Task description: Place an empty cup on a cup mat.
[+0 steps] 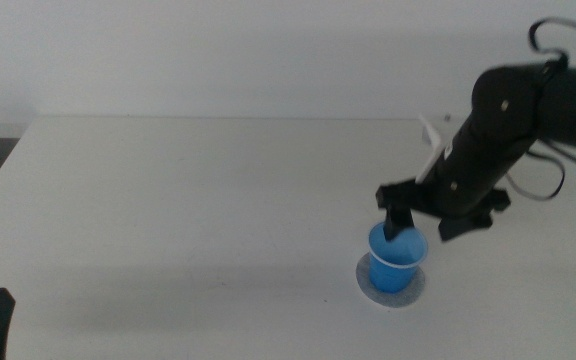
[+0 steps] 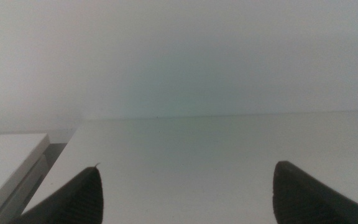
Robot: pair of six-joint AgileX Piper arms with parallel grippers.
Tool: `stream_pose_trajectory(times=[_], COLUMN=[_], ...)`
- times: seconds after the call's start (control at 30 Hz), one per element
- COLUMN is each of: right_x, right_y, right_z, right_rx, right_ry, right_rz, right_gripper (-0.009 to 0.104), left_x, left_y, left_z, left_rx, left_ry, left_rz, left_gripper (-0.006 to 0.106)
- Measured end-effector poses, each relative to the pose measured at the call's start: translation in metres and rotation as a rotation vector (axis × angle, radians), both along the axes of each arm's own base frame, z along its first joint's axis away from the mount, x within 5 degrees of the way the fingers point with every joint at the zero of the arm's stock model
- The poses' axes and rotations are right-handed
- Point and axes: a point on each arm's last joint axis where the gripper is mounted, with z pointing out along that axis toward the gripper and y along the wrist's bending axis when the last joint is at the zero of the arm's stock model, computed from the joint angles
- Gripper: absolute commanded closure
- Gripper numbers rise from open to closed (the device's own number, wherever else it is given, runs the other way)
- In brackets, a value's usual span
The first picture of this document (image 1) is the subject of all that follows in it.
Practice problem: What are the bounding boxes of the blue plastic cup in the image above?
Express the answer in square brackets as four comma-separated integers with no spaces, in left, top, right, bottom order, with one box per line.
[367,221,429,295]

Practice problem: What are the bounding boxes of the round grey cup mat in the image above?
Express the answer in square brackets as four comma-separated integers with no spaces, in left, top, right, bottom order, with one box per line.
[355,251,427,309]

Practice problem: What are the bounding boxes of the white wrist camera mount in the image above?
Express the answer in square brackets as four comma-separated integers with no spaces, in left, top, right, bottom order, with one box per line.
[414,113,444,185]

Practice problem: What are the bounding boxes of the black cable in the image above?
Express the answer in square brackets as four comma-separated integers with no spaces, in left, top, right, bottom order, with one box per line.
[527,16,576,69]
[504,138,576,202]

